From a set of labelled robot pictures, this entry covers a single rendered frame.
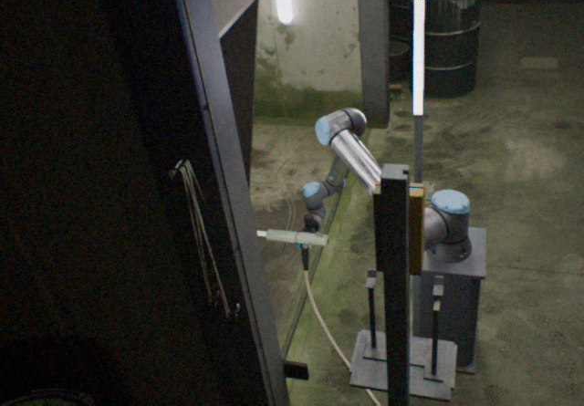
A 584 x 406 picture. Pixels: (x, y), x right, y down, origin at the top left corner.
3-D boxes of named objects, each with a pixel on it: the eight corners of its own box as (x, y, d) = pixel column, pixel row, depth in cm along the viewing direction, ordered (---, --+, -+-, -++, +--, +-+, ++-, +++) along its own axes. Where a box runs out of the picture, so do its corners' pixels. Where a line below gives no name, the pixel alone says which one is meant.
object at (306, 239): (330, 268, 294) (328, 231, 282) (328, 275, 290) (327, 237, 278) (239, 258, 307) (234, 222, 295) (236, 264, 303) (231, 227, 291)
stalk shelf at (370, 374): (349, 386, 187) (349, 383, 186) (361, 331, 204) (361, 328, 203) (450, 402, 178) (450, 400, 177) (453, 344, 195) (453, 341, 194)
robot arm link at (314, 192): (316, 178, 312) (320, 198, 318) (297, 186, 308) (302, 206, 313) (325, 182, 305) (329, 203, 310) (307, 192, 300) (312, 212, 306)
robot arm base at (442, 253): (472, 235, 257) (474, 217, 252) (471, 265, 243) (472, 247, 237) (428, 232, 263) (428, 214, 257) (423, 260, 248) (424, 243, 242)
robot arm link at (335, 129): (452, 230, 229) (342, 100, 260) (418, 249, 222) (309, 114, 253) (439, 248, 242) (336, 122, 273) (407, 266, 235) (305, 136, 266)
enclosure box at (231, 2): (143, 257, 288) (119, 24, 214) (191, 187, 334) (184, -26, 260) (211, 275, 282) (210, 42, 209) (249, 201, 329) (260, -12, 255)
